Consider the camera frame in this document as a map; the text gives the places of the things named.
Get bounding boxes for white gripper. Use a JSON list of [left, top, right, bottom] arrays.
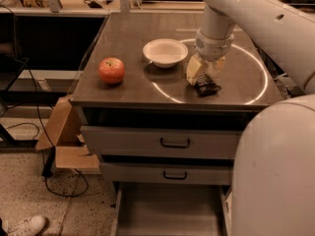
[[186, 29, 234, 87]]

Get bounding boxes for black rxbar chocolate wrapper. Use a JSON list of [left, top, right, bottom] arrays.
[[194, 73, 221, 97]]

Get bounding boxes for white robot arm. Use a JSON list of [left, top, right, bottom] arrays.
[[196, 0, 315, 236]]

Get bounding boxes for grey drawer cabinet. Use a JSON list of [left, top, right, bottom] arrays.
[[69, 11, 284, 236]]

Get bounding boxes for top grey drawer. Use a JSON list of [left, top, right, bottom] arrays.
[[81, 126, 241, 159]]

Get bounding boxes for grey drawer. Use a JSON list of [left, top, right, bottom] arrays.
[[99, 162, 232, 185], [81, 126, 241, 159]]

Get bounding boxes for middle grey drawer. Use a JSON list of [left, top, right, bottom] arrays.
[[99, 162, 232, 185]]

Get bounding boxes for open bottom drawer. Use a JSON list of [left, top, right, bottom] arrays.
[[110, 183, 231, 236]]

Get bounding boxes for white bowl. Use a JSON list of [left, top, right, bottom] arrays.
[[143, 38, 188, 68]]

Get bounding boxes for red apple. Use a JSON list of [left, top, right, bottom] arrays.
[[98, 57, 125, 85]]

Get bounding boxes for brown cardboard box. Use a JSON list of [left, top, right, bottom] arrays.
[[35, 96, 100, 174]]

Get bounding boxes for low metal shelf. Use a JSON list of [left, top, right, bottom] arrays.
[[0, 69, 82, 104]]

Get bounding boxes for white sneaker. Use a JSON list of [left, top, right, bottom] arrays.
[[7, 214, 46, 236]]

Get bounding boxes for black floor cable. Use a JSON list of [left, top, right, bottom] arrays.
[[0, 3, 90, 198]]

